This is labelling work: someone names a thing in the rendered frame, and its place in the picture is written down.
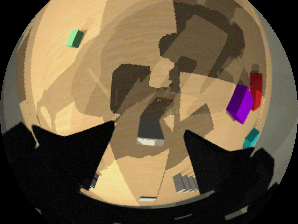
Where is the red rectangular block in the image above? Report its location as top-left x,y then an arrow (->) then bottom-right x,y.
250,72 -> 263,111

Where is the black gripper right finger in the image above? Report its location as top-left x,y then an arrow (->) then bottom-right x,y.
182,131 -> 255,196

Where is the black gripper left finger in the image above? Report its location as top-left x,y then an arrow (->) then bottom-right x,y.
31,120 -> 114,190

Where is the small green block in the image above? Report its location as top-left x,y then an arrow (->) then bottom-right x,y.
67,30 -> 84,48

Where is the teal block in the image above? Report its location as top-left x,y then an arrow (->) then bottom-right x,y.
242,128 -> 259,148

